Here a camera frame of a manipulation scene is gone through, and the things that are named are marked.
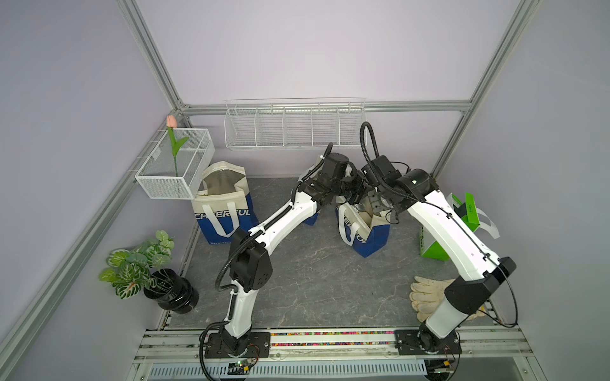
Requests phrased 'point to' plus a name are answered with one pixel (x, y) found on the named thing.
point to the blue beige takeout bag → (223, 204)
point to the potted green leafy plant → (131, 270)
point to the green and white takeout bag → (472, 216)
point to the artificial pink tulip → (176, 148)
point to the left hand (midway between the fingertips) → (383, 186)
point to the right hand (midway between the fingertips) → (386, 194)
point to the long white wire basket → (295, 123)
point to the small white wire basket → (179, 163)
